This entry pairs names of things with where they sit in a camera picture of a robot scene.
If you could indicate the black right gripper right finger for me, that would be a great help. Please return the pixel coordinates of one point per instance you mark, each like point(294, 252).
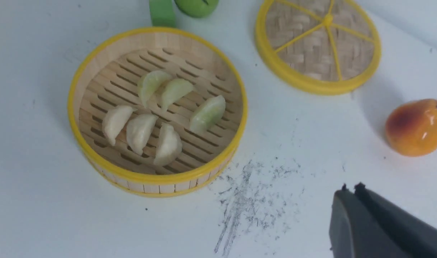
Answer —
point(413, 236)

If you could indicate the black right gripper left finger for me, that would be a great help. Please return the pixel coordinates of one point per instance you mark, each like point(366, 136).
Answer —
point(355, 233)

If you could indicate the green dumpling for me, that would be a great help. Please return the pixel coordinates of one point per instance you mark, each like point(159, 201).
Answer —
point(173, 91)
point(207, 114)
point(149, 83)

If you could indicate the white dumpling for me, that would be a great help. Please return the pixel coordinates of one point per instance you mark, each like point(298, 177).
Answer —
point(139, 131)
point(115, 120)
point(169, 145)

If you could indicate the woven steamer lid yellow rim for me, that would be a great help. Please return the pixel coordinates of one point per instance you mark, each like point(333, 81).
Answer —
point(324, 47)

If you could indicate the bamboo steamer tray yellow rim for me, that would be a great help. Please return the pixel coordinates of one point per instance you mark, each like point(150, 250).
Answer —
point(108, 77)

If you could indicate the orange toy pear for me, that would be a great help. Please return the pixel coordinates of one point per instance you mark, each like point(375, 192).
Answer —
point(411, 129)

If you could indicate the green toy watermelon ball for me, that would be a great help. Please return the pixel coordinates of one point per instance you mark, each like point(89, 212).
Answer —
point(197, 8)

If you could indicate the green foam cube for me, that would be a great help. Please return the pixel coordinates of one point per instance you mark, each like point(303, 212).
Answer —
point(162, 13)

